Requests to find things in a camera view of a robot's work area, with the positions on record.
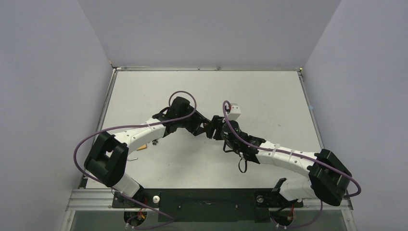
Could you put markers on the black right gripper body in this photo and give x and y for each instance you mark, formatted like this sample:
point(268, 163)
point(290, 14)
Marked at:
point(218, 128)

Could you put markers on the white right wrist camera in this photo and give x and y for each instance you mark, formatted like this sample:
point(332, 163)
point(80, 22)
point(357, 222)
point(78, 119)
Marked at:
point(233, 111)

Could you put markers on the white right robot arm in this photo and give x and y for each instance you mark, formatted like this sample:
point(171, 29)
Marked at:
point(324, 176)

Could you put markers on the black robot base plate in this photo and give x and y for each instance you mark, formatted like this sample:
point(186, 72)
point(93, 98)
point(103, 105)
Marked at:
point(217, 205)

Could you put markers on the large brass padlock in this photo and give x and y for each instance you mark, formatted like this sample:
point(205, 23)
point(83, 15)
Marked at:
point(140, 148)

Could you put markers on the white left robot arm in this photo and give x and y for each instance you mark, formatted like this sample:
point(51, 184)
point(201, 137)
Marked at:
point(109, 154)

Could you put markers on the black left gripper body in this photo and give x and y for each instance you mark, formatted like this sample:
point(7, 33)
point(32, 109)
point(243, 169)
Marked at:
point(192, 123)

